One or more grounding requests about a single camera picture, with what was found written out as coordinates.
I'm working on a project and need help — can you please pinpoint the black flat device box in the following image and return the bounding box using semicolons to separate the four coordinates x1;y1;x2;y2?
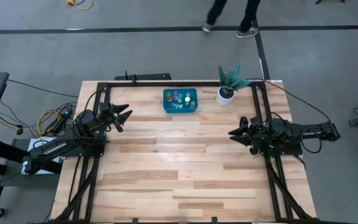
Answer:
114;70;172;82

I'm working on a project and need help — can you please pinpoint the blue plastic basket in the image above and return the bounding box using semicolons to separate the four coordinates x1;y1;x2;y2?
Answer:
162;88;198;114

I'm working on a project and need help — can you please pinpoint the person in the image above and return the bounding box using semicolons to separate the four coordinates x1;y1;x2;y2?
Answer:
201;0;262;39

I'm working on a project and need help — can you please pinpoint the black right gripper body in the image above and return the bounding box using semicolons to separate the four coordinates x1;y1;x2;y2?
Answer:
249;117;273;156

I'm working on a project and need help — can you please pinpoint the white printed sheet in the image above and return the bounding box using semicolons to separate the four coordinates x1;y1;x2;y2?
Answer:
21;137;64;175

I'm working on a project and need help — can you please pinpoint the yellow extension cable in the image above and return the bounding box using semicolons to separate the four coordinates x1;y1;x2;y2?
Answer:
67;0;94;11

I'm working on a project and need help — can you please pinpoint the long black power cable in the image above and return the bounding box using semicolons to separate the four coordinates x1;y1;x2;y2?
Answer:
246;77;333;124

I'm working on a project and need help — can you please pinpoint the green snake plant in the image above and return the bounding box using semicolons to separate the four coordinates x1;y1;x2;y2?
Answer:
218;60;252;94

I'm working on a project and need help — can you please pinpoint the yellow coiled cable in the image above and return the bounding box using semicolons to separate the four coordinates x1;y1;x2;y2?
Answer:
37;109;62;137

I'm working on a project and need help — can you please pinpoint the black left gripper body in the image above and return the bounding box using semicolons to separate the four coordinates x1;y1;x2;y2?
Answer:
96;101;118;132

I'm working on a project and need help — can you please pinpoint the white plant pot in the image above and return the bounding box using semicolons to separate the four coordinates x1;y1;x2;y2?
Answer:
216;86;236;107

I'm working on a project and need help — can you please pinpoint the black aluminium table frame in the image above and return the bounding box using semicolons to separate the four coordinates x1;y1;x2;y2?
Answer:
53;80;318;224

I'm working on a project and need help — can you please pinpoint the grey floor plate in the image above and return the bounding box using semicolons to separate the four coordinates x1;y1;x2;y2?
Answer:
0;138;62;188

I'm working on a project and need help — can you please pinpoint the thin black floor cable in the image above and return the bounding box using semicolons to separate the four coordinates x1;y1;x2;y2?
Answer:
7;79;80;99

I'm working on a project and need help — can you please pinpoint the black power adapter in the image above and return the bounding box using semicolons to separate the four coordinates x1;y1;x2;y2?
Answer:
53;107;73;133

